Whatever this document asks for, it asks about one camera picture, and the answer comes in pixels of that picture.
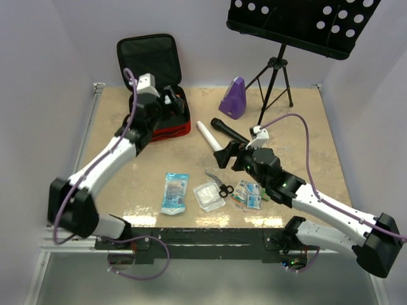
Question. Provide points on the purple metronome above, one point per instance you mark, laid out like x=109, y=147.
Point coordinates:
x=234, y=102

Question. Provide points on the blue pouch packet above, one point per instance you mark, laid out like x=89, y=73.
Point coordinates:
x=174, y=193

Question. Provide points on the bandage packets pile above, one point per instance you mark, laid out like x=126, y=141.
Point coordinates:
x=247, y=195

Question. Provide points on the black microphone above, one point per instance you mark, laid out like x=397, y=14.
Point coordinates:
x=220, y=126

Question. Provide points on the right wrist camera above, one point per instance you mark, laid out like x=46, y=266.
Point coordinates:
x=259, y=136

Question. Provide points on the black music stand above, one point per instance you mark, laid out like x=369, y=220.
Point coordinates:
x=327, y=28

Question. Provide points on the white gauze packet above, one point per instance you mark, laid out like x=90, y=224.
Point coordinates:
x=208, y=197

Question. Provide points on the green small box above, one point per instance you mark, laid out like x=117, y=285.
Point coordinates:
x=264, y=195

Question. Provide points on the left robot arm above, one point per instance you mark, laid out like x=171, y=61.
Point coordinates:
x=71, y=202

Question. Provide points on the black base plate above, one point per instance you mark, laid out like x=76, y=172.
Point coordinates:
x=255, y=244

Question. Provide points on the white plastic bottle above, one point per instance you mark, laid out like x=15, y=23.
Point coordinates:
x=167, y=100

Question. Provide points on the red black medicine case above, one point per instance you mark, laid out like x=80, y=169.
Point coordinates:
x=151, y=70

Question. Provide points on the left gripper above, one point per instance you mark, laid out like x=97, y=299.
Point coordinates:
x=172, y=109

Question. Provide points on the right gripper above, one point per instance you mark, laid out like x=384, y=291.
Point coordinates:
x=233, y=149

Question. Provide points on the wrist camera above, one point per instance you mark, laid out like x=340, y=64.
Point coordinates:
x=146, y=84
x=259, y=136

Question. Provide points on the black handled scissors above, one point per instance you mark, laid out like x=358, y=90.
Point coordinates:
x=224, y=190

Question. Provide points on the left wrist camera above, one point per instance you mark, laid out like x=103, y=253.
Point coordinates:
x=146, y=84

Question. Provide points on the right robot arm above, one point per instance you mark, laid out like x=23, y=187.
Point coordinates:
x=373, y=241

